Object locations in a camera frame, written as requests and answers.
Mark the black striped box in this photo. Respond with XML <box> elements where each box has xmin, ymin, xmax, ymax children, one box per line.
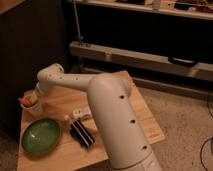
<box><xmin>70</xmin><ymin>120</ymin><xmax>95</xmax><ymax>148</ymax></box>

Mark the white ceramic cup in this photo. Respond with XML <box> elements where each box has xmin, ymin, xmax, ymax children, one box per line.
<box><xmin>20</xmin><ymin>101</ymin><xmax>43</xmax><ymax>116</ymax></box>

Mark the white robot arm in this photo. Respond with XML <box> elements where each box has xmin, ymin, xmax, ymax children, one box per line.
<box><xmin>35</xmin><ymin>63</ymin><xmax>162</xmax><ymax>171</ymax></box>

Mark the small white ball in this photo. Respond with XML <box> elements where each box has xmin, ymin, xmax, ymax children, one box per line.
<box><xmin>64</xmin><ymin>115</ymin><xmax>70</xmax><ymax>121</ymax></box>

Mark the green ceramic bowl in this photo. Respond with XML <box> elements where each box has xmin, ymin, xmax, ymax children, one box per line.
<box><xmin>21</xmin><ymin>118</ymin><xmax>61</xmax><ymax>156</ymax></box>

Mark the grey metal case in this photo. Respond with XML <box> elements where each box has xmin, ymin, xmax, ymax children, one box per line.
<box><xmin>69</xmin><ymin>41</ymin><xmax>213</xmax><ymax>81</ymax></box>

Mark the white rectangular box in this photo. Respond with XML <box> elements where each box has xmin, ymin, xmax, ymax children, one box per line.
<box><xmin>73</xmin><ymin>107</ymin><xmax>92</xmax><ymax>119</ymax></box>

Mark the wooden table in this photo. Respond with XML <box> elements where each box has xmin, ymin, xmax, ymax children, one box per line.
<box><xmin>18</xmin><ymin>71</ymin><xmax>165</xmax><ymax>171</ymax></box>

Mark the black cable on floor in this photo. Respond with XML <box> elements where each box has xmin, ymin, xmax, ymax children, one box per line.
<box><xmin>199</xmin><ymin>94</ymin><xmax>213</xmax><ymax>171</ymax></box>

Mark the white shelf ledge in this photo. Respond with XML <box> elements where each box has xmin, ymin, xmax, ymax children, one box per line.
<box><xmin>66</xmin><ymin>0</ymin><xmax>213</xmax><ymax>22</ymax></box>

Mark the metal pole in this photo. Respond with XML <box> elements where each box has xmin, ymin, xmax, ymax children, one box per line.
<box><xmin>71</xmin><ymin>0</ymin><xmax>85</xmax><ymax>73</ymax></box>

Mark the black case handle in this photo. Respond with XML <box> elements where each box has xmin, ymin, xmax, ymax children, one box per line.
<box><xmin>168</xmin><ymin>57</ymin><xmax>198</xmax><ymax>67</ymax></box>

